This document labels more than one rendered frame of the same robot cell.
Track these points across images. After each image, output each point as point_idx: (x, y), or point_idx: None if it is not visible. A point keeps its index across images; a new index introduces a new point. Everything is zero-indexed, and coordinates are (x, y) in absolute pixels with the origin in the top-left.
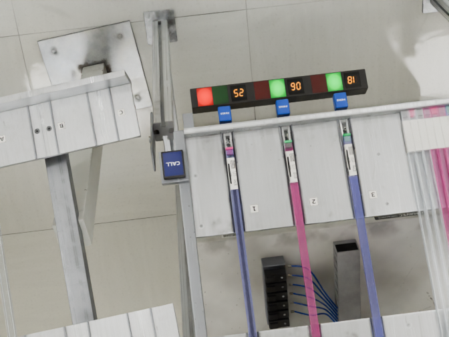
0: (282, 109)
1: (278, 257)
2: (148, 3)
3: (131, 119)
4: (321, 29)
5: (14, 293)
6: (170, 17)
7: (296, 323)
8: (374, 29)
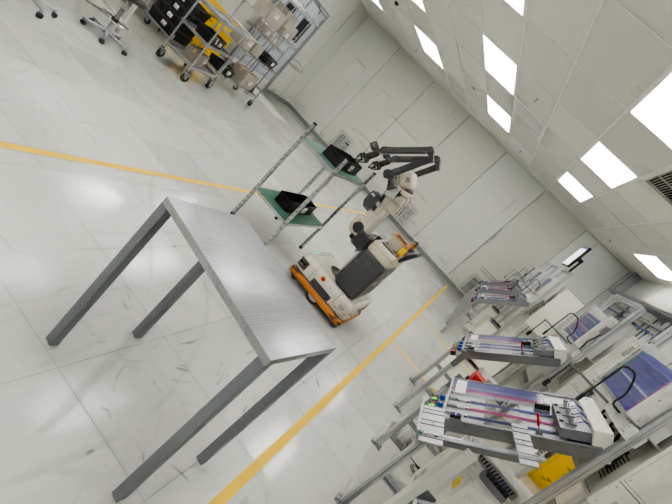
0: (441, 402)
1: (480, 473)
2: (332, 494)
3: (437, 408)
4: (369, 472)
5: None
6: (341, 495)
7: (505, 502)
8: (377, 464)
